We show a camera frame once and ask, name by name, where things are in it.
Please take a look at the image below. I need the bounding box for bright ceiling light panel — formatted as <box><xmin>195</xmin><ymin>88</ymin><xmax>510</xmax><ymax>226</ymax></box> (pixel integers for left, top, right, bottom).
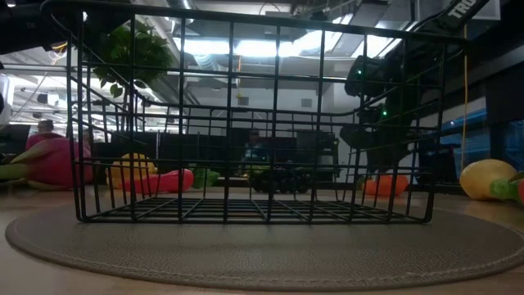
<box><xmin>175</xmin><ymin>37</ymin><xmax>328</xmax><ymax>59</ymax></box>

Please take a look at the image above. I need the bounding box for orange tangerine bunch with leaves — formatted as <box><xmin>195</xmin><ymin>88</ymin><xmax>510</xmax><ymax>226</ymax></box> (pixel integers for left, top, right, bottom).
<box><xmin>355</xmin><ymin>174</ymin><xmax>410</xmax><ymax>197</ymax></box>

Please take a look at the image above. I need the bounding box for black wire basket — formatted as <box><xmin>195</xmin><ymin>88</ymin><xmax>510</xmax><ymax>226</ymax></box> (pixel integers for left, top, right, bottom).
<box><xmin>40</xmin><ymin>0</ymin><xmax>470</xmax><ymax>225</ymax></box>

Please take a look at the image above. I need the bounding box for black monitor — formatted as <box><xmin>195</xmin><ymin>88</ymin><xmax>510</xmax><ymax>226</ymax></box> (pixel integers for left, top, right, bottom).
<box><xmin>0</xmin><ymin>124</ymin><xmax>32</xmax><ymax>155</ymax></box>

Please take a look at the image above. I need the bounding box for pink dragon fruit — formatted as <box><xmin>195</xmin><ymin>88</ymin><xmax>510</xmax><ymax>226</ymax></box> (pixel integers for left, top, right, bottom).
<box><xmin>0</xmin><ymin>137</ymin><xmax>94</xmax><ymax>192</ymax></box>

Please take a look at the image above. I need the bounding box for round grey woven placemat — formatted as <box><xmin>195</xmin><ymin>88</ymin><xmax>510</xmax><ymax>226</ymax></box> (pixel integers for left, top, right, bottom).
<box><xmin>4</xmin><ymin>200</ymin><xmax>524</xmax><ymax>293</ymax></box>

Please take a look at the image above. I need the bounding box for person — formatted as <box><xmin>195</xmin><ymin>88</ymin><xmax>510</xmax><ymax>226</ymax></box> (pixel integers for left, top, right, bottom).
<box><xmin>243</xmin><ymin>129</ymin><xmax>267</xmax><ymax>163</ymax></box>
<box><xmin>25</xmin><ymin>119</ymin><xmax>66</xmax><ymax>152</ymax></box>

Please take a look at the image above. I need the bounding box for orange carrot with green top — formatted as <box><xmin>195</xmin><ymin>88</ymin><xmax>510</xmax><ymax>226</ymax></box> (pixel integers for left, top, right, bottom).
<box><xmin>120</xmin><ymin>166</ymin><xmax>222</xmax><ymax>194</ymax></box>

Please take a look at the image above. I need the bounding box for green potted plant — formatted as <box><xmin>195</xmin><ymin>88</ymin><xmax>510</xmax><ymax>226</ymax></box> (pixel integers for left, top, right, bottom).
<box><xmin>93</xmin><ymin>20</ymin><xmax>175</xmax><ymax>99</ymax></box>

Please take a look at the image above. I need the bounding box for yellow bell pepper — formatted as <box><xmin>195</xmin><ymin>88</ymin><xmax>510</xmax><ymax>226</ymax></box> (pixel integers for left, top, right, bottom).
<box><xmin>106</xmin><ymin>152</ymin><xmax>159</xmax><ymax>189</ymax></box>

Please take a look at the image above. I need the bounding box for black ceiling-hung device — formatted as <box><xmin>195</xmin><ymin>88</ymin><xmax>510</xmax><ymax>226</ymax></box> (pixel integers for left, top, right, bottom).
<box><xmin>49</xmin><ymin>39</ymin><xmax>70</xmax><ymax>55</ymax></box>

